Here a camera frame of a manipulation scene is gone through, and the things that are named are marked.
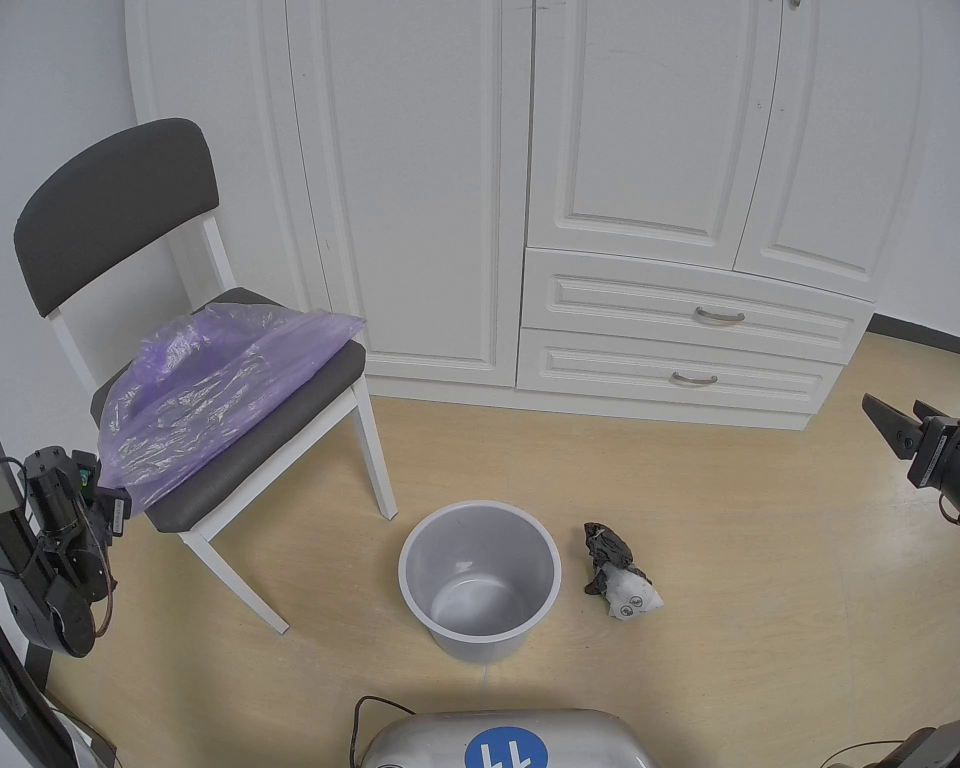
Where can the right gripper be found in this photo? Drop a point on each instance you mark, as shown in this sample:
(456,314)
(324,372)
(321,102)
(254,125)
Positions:
(941,454)

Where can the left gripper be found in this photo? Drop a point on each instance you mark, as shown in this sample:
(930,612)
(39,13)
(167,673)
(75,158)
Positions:
(109,521)

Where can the purple plastic bag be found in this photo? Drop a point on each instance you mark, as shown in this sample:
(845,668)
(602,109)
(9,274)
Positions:
(210,390)

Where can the black plastic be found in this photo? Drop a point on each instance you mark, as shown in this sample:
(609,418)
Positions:
(607,551)

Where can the white printed paper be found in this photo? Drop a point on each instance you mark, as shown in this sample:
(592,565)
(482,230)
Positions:
(630,600)

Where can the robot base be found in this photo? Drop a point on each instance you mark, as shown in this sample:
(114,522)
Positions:
(420,742)

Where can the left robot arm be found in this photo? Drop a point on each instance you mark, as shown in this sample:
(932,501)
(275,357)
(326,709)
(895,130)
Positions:
(67,592)

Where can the white trash bin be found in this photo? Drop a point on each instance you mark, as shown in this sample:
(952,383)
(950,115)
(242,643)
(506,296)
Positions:
(480,570)

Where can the white chair with grey cushions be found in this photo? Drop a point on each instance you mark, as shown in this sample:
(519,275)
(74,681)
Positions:
(112,195)

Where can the white wardrobe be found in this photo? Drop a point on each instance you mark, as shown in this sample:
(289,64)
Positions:
(637,150)

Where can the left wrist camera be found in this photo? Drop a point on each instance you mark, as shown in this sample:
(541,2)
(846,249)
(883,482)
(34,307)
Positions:
(88,476)

